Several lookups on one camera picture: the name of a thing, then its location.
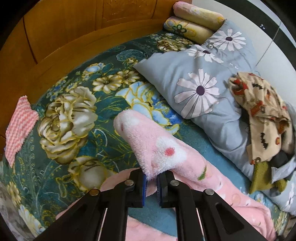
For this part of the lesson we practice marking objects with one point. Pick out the olive green garment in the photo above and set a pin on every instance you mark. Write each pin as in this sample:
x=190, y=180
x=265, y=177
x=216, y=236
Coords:
x=261, y=179

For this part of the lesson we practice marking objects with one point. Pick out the teal floral bed blanket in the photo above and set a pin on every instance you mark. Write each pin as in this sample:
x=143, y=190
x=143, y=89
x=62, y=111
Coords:
x=73, y=147

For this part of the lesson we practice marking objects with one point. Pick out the wooden headboard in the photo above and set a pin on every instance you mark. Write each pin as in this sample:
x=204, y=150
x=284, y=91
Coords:
x=54, y=37

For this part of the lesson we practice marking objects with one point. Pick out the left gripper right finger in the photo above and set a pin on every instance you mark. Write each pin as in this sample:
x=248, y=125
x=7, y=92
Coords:
x=202, y=215

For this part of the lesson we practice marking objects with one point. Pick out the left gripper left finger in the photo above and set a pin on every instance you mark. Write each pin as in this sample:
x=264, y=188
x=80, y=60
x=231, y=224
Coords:
x=100, y=215

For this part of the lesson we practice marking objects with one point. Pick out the pink fleece floral garment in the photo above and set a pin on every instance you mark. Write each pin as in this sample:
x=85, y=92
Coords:
x=156, y=151

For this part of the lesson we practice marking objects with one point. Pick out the pink white zigzag towel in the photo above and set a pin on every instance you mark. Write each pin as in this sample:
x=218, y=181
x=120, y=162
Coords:
x=22, y=122

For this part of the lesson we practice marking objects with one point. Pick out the cream cartoon print garment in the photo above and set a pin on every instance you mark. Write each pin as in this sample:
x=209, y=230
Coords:
x=270, y=124

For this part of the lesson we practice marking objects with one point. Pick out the light blue grey garment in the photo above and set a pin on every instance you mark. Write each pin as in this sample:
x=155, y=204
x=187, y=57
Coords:
x=284, y=171

